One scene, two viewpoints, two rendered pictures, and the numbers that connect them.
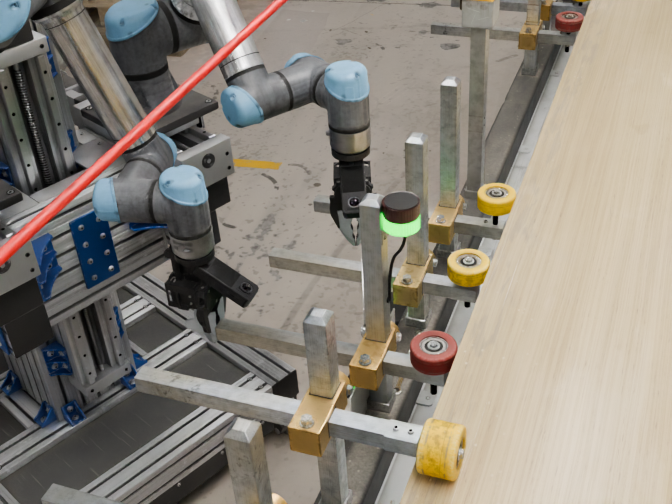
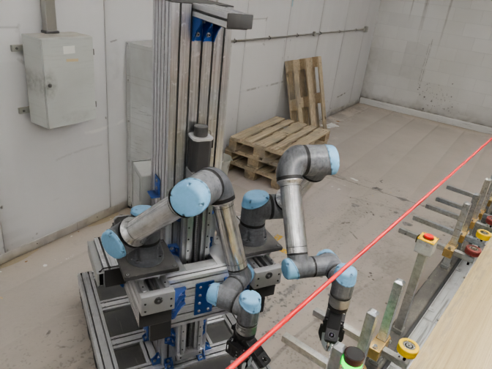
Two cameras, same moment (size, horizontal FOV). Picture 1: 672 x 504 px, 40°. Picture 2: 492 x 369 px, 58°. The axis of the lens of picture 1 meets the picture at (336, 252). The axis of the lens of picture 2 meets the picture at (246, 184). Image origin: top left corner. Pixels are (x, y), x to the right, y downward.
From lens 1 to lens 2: 0.26 m
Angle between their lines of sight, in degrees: 16
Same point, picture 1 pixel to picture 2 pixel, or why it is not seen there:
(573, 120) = (461, 313)
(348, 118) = (340, 293)
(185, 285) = (236, 345)
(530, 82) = (444, 272)
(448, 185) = (384, 329)
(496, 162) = (414, 315)
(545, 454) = not seen: outside the picture
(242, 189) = not seen: hidden behind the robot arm
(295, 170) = not seen: hidden behind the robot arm
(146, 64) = (255, 222)
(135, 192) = (227, 296)
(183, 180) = (250, 300)
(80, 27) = (228, 212)
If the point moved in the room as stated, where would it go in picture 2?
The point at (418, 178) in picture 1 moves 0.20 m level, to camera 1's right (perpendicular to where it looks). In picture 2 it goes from (368, 332) to (427, 348)
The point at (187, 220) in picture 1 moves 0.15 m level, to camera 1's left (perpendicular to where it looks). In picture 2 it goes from (247, 318) to (204, 307)
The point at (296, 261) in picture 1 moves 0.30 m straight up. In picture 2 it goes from (294, 344) to (307, 283)
